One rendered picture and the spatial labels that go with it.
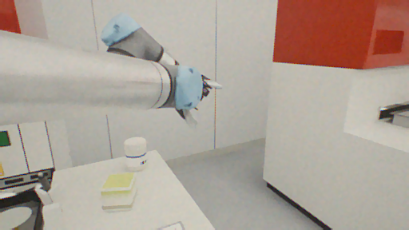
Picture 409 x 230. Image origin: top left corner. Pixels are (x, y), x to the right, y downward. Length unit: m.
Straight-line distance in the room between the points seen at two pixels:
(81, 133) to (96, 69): 2.22
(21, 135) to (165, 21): 1.84
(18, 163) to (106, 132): 1.60
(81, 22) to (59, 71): 2.12
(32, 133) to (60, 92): 0.68
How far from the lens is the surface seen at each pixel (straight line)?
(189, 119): 0.66
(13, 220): 0.90
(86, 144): 2.51
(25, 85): 0.22
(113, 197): 0.66
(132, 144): 0.80
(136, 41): 0.51
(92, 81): 0.25
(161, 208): 0.66
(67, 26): 2.34
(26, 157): 0.94
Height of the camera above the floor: 1.37
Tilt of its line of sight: 16 degrees down
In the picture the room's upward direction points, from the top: straight up
